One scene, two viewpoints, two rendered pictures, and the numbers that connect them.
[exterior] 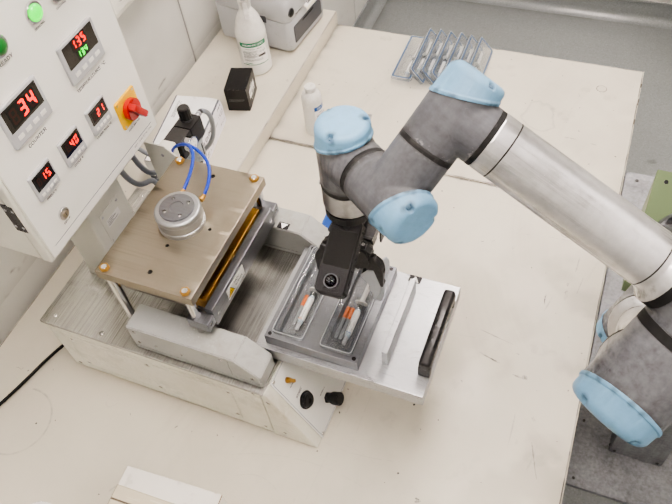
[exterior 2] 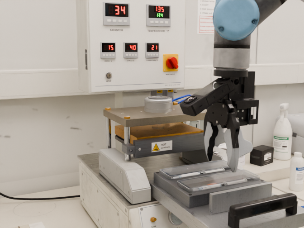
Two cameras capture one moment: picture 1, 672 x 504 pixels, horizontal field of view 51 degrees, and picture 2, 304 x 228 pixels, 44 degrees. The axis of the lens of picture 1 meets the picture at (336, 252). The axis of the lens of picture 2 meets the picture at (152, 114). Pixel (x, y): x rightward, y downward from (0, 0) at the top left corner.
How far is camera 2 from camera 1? 0.80 m
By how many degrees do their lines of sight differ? 52
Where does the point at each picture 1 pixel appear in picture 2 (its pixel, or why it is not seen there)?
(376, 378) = (197, 215)
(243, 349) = (136, 171)
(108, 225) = not seen: hidden behind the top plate
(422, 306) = not seen: hidden behind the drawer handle
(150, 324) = (108, 152)
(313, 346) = (173, 183)
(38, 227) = (92, 68)
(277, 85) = (285, 164)
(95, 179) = (134, 78)
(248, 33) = (279, 130)
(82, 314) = (93, 159)
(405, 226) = (226, 10)
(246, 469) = not seen: outside the picture
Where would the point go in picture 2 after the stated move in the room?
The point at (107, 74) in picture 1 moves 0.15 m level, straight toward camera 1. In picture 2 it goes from (167, 37) to (152, 36)
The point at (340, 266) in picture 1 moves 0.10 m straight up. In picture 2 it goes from (201, 95) to (202, 44)
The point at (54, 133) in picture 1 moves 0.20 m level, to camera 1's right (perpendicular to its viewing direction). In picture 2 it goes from (125, 36) to (182, 35)
